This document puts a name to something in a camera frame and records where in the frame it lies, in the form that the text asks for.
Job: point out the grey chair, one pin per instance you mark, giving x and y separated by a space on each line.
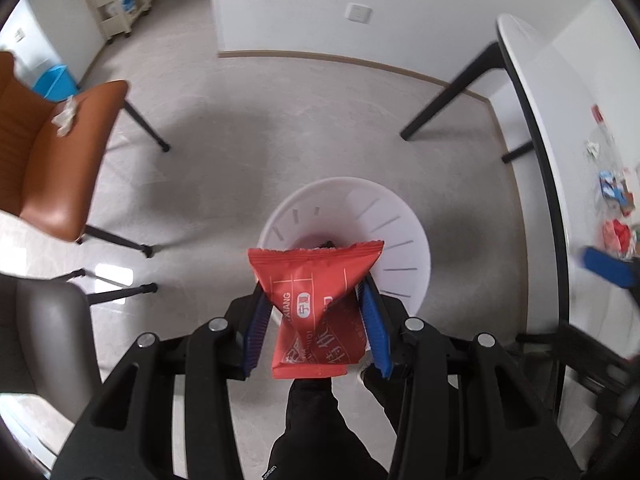
47 342

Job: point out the blue white carton wrapper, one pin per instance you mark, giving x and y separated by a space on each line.
615 193

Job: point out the red snack packet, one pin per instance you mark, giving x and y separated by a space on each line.
321 333

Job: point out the black table leg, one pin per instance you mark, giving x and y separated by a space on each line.
493 57

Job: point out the blue plastic bin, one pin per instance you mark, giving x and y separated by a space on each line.
56 84

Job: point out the orange leather chair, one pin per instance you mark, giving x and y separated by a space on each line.
48 180

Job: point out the crumpled clear silver wrapper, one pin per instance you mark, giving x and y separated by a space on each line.
593 149

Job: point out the white wall socket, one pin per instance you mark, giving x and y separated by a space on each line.
358 13

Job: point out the white crumpled tissue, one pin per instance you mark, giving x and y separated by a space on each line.
64 120

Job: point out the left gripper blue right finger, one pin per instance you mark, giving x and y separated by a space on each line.
467 411

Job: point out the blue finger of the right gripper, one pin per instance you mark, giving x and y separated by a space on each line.
623 273

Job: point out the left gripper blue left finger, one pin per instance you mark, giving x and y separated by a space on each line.
125 431

